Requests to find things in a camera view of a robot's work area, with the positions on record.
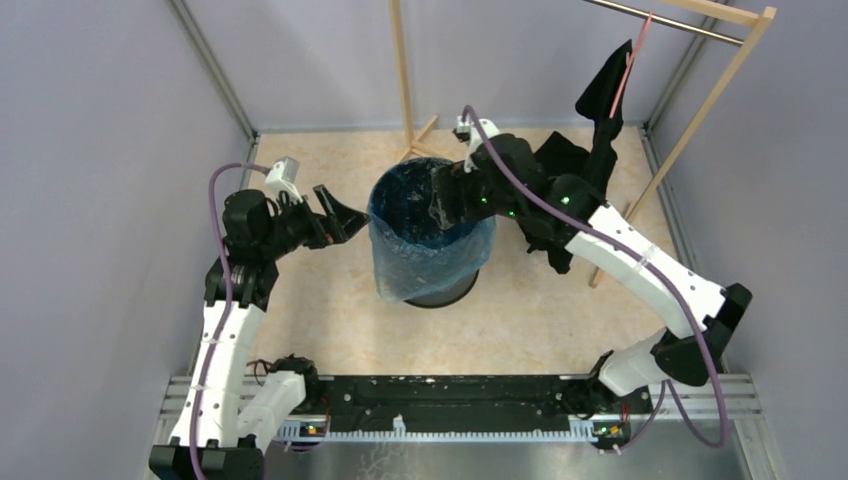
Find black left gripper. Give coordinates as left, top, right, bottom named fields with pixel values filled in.
left=260, top=183, right=370, bottom=259

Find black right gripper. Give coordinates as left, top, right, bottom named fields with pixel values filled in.
left=429, top=159, right=521, bottom=229

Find blue plastic trash bag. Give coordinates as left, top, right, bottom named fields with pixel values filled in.
left=367, top=157, right=496, bottom=305

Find black trash bin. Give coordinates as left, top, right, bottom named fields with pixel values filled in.
left=405, top=270, right=479, bottom=309

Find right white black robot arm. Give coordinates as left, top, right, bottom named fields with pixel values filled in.
left=431, top=126, right=752, bottom=412

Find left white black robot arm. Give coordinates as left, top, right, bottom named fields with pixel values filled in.
left=148, top=185, right=369, bottom=479

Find black cloth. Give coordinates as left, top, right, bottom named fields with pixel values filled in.
left=518, top=40, right=633, bottom=275

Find pink hanger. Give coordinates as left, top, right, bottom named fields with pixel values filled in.
left=609, top=10, right=655, bottom=119

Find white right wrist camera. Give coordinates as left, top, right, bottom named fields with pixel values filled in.
left=452, top=115, right=501, bottom=173

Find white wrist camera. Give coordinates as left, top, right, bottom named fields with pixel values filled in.
left=264, top=156, right=302, bottom=204
left=452, top=115, right=501, bottom=173

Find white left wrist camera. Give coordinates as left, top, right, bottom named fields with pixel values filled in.
left=264, top=156, right=302, bottom=204

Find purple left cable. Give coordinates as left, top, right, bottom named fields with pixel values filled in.
left=188, top=162, right=273, bottom=480

